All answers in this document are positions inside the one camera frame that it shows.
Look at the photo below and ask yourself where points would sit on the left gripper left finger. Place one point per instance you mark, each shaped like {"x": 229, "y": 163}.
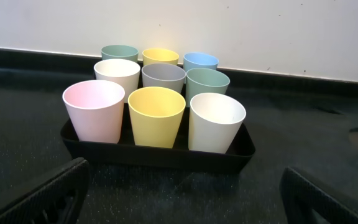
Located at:
{"x": 42, "y": 196}

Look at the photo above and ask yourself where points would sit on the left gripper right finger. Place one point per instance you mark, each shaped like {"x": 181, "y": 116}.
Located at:
{"x": 309, "y": 199}

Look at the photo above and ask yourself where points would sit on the white cup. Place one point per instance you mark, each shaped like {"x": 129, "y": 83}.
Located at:
{"x": 211, "y": 133}
{"x": 118, "y": 73}

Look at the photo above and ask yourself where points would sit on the yellow cup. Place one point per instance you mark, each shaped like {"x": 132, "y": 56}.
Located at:
{"x": 155, "y": 127}
{"x": 160, "y": 56}

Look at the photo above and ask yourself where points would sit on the pink cup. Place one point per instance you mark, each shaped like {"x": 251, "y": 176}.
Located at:
{"x": 96, "y": 121}

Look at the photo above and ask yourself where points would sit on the black tray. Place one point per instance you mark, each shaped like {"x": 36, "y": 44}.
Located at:
{"x": 154, "y": 158}

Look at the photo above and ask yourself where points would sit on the green cup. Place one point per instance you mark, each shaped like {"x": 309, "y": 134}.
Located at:
{"x": 205, "y": 84}
{"x": 120, "y": 53}

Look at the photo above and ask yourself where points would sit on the grey cup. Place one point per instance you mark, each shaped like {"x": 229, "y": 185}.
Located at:
{"x": 163, "y": 77}

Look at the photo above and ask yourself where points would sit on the blue cup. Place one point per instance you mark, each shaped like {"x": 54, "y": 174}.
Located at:
{"x": 200, "y": 61}

